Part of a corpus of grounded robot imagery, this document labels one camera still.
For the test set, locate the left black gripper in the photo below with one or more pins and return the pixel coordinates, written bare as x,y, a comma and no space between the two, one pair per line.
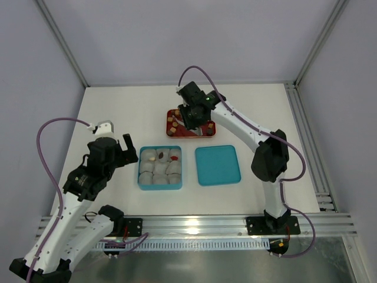
118,151

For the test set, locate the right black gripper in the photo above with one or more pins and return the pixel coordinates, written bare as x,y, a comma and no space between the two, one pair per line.
192,123

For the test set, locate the metal tweezers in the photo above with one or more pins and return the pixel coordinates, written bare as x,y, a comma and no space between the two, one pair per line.
197,131

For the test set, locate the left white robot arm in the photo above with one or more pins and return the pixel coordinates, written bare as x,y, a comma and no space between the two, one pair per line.
56,254

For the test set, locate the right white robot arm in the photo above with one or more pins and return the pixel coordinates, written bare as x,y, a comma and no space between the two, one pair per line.
270,152

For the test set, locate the red rectangular tray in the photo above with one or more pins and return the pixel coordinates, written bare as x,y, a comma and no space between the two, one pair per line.
174,130

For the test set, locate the teal box with paper cups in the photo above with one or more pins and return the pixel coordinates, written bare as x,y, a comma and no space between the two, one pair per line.
161,174

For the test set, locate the teal box lid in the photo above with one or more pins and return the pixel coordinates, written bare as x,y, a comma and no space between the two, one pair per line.
217,165

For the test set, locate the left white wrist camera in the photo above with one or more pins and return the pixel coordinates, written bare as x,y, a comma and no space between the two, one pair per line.
102,129

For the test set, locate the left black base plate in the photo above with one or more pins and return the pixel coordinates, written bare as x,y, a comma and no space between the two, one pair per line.
133,227

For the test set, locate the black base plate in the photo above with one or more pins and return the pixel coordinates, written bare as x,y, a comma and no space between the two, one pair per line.
133,227
261,225

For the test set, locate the slotted cable duct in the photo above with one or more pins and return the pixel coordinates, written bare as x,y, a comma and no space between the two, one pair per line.
193,244

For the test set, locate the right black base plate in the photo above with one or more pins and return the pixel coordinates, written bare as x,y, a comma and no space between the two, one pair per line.
261,225

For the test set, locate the aluminium front rail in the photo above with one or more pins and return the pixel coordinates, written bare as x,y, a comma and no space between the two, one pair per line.
326,224

